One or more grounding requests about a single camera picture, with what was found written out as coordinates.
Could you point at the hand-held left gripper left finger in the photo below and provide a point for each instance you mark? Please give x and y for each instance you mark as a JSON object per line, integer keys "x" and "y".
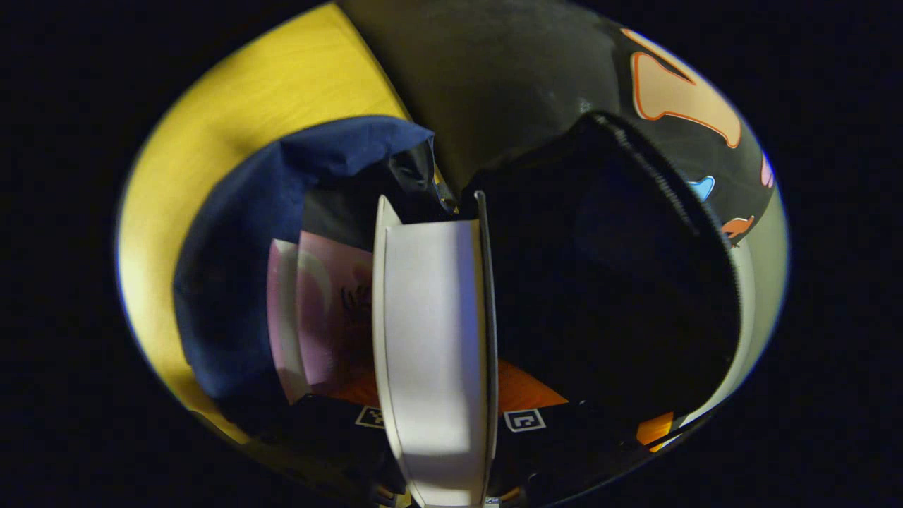
{"x": 331, "y": 437}

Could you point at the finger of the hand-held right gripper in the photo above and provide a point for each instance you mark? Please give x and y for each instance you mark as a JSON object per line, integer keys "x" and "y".
{"x": 655, "y": 430}

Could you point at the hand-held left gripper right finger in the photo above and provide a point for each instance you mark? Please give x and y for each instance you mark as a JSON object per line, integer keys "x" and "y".
{"x": 564, "y": 444}

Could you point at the portrait cover book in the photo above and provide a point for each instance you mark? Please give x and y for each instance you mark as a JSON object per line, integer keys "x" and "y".
{"x": 434, "y": 317}

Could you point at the blue schoolbag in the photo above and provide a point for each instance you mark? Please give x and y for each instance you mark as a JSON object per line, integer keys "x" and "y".
{"x": 233, "y": 282}

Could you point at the black backdrop cloth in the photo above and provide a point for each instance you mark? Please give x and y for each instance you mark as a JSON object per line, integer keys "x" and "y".
{"x": 508, "y": 85}

